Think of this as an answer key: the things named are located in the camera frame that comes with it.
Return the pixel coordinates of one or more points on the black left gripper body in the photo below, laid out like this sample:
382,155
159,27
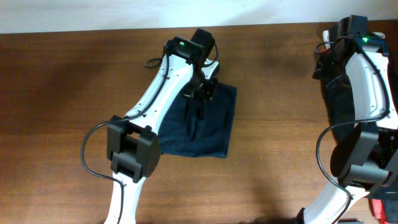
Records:
199,88

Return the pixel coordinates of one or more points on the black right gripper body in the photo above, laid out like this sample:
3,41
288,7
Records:
329,67

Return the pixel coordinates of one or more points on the navy blue shorts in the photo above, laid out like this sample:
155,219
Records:
194,129

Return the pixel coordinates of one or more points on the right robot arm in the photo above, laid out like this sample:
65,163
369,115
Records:
335,200

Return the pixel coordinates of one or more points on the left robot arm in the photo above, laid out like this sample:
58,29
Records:
133,146

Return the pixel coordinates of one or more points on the red cloth in pile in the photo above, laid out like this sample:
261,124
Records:
325,51

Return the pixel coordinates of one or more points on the white cloth in pile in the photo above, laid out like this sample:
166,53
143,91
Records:
326,38

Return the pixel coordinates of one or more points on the black garment in pile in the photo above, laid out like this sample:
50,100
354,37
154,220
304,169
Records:
362,104

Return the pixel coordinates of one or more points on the red item at bottom right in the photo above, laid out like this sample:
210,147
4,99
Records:
378,211

